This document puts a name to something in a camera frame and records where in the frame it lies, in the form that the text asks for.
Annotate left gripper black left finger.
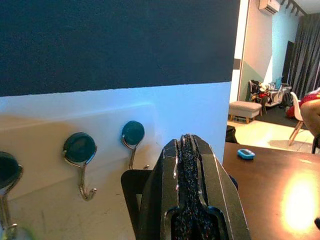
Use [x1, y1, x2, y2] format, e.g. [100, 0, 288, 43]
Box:
[138, 134, 191, 240]

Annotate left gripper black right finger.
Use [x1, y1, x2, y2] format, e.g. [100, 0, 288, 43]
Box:
[188, 134, 251, 240]

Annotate teal magnetic metal hook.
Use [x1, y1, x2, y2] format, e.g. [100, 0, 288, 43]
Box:
[0, 151, 25, 240]
[62, 132, 98, 202]
[121, 120, 151, 171]

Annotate white hook board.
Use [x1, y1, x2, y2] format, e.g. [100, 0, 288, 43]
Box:
[0, 101, 161, 240]

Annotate small blue device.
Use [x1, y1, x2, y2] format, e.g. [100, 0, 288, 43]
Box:
[236, 148, 256, 160]

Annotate grey ottoman with wooden legs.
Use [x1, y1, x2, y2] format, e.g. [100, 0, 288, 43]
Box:
[228, 101, 263, 125]

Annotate cluttered white table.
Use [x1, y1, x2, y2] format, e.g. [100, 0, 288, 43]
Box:
[248, 77, 293, 108]

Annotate white chair with wooden legs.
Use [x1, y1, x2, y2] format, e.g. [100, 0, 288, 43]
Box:
[288, 91, 307, 147]

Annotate dark grey curtain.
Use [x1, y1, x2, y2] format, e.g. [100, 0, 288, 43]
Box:
[288, 12, 320, 101]

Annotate white air conditioner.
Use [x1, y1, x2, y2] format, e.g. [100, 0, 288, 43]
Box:
[258, 0, 281, 13]

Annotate black track light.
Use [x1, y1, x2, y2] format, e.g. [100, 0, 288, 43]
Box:
[281, 0, 305, 17]

